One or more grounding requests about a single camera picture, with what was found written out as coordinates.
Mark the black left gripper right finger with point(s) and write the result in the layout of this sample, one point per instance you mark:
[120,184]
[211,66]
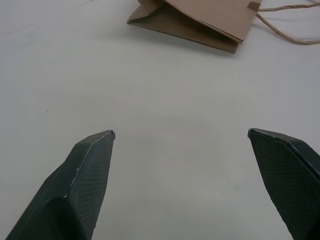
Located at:
[290,180]

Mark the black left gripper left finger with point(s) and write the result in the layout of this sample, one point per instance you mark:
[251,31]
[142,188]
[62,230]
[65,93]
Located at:
[75,190]

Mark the brown paper bag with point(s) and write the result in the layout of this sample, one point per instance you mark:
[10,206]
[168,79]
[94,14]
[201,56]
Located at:
[200,22]

